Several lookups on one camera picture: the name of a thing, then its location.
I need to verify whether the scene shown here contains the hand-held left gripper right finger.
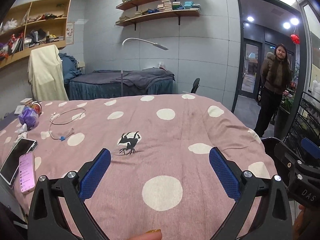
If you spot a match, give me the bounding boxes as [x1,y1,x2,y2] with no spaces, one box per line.
[209,147,293,240]

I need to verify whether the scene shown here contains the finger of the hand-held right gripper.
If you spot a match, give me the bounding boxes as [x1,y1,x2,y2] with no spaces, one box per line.
[274,137,320,178]

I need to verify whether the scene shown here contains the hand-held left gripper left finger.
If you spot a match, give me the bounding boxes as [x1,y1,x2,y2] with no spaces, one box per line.
[28,148,112,240]

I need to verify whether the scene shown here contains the person's right hand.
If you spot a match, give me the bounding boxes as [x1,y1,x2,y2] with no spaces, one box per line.
[292,204,320,240]

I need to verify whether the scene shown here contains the person's left hand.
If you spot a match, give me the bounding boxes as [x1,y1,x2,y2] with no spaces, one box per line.
[125,229,163,240]

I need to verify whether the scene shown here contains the black mesh cart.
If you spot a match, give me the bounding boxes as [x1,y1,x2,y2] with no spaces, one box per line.
[285,91,320,155]

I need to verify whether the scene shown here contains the green potted plant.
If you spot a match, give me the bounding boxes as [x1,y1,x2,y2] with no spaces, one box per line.
[281,90,297,113]

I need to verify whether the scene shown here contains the pink smartphone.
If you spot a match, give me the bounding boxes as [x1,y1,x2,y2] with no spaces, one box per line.
[19,151,36,195]

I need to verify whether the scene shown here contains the pink dotted blanket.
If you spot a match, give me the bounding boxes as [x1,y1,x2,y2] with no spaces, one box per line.
[0,93,278,240]

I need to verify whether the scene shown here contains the black tablet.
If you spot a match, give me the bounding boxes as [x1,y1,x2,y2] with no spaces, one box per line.
[0,138,38,186]

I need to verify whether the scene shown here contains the grey massage bed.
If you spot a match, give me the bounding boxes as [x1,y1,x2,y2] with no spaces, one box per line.
[69,67,175,101]

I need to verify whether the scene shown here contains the crumpled white tissue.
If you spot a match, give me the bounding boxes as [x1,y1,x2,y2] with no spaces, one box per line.
[15,124,28,140]

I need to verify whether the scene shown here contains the purple plastic bag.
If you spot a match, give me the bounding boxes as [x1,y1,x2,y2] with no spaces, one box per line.
[18,106,40,131]

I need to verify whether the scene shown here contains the round orange jar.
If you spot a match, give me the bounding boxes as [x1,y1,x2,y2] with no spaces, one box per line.
[30,101,43,114]

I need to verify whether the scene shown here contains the black chair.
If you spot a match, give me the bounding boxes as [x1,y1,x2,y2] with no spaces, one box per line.
[191,78,201,94]

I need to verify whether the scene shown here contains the glass entrance door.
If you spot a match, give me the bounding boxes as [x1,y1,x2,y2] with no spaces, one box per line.
[240,39,263,97]

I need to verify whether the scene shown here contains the grey blanket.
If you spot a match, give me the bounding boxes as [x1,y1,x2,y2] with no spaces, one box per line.
[110,68,175,91]

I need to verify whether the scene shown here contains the blue clothes pile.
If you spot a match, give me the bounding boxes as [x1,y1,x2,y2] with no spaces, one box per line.
[59,53,84,84]

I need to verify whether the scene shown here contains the red hanging ornament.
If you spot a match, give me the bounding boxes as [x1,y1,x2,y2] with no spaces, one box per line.
[290,26,301,44]

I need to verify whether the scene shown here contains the cream coat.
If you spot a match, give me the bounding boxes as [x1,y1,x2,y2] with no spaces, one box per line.
[27,44,69,102]

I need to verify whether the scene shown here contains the white floor lamp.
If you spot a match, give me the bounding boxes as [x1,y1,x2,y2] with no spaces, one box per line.
[121,37,169,97]

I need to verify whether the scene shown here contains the wooden cubby shelf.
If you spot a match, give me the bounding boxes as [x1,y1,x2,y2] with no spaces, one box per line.
[0,0,72,69]

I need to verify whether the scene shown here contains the white charging cable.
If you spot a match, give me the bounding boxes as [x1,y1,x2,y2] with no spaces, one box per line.
[49,107,87,142]

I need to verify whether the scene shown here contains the dark door frame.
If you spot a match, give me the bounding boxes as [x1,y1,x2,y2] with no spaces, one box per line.
[231,0,309,141]

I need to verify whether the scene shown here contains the wall poster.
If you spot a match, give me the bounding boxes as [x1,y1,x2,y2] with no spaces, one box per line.
[66,21,75,46]

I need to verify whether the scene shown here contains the wall shelves with book stacks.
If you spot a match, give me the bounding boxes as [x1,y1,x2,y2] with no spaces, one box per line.
[119,0,201,22]

